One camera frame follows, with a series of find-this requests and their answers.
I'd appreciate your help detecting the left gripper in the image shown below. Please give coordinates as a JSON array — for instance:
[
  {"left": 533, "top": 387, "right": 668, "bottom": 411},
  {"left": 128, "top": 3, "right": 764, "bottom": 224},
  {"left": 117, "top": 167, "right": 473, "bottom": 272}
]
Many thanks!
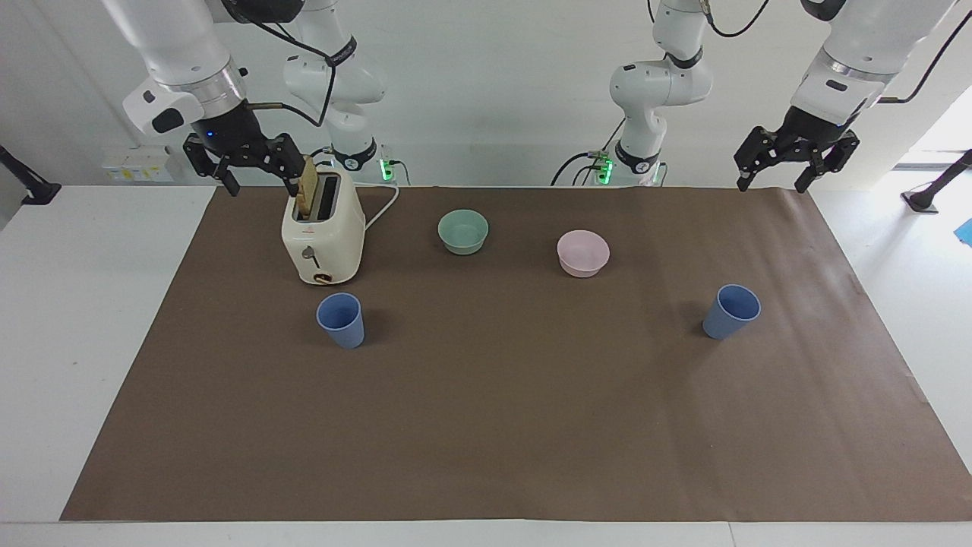
[{"left": 732, "top": 105, "right": 862, "bottom": 194}]

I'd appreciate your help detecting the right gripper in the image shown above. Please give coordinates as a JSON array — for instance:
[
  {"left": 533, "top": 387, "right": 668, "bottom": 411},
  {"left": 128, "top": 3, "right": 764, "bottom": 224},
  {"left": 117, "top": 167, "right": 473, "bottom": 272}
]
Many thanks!
[{"left": 183, "top": 100, "right": 311, "bottom": 200}]

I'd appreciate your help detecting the toast slice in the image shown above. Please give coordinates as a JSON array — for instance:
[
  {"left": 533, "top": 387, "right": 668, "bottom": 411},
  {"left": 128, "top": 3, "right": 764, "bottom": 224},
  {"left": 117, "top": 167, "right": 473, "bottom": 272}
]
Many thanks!
[{"left": 295, "top": 155, "right": 320, "bottom": 219}]

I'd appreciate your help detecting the cream white toaster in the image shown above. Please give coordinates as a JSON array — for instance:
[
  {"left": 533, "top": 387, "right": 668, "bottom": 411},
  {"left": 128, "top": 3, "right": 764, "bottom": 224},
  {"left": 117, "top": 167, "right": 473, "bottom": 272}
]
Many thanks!
[{"left": 280, "top": 167, "right": 368, "bottom": 287}]

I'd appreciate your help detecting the black stand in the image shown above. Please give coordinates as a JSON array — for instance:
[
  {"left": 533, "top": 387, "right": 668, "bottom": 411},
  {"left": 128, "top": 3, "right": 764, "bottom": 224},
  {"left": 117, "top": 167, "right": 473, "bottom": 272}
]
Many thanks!
[
  {"left": 899, "top": 147, "right": 972, "bottom": 215},
  {"left": 0, "top": 144, "right": 63, "bottom": 207}
]

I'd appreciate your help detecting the blue cup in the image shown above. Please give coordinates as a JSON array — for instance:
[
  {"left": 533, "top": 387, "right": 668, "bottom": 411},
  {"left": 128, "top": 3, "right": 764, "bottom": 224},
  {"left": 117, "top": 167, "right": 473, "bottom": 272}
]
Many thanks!
[
  {"left": 315, "top": 292, "right": 366, "bottom": 351},
  {"left": 701, "top": 283, "right": 762, "bottom": 342}
]

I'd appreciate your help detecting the green bowl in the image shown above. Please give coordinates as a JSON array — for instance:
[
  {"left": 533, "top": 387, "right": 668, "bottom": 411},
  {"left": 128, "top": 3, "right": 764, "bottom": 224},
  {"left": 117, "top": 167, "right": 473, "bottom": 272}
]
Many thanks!
[{"left": 437, "top": 209, "right": 491, "bottom": 257}]

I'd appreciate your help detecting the pink bowl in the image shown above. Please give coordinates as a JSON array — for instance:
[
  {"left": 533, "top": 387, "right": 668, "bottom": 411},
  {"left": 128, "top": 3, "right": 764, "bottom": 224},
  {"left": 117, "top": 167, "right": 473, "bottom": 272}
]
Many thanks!
[{"left": 556, "top": 229, "right": 611, "bottom": 280}]

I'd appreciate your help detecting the black cable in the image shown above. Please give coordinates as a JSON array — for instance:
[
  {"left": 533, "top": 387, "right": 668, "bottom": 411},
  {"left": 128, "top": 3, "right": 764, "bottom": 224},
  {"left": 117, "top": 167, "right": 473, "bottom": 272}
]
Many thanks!
[
  {"left": 702, "top": 0, "right": 763, "bottom": 40},
  {"left": 551, "top": 117, "right": 628, "bottom": 188},
  {"left": 237, "top": 9, "right": 359, "bottom": 130},
  {"left": 878, "top": 26, "right": 972, "bottom": 106}
]

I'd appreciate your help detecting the white wall socket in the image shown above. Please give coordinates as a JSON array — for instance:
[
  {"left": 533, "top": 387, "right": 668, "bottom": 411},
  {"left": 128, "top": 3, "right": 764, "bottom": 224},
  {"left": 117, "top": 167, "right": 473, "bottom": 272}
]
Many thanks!
[{"left": 102, "top": 147, "right": 175, "bottom": 184}]

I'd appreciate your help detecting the white toaster cord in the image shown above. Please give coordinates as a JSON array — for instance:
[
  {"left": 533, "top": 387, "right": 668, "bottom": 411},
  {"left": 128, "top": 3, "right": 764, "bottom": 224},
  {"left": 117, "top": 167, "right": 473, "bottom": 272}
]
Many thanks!
[{"left": 363, "top": 182, "right": 402, "bottom": 233}]

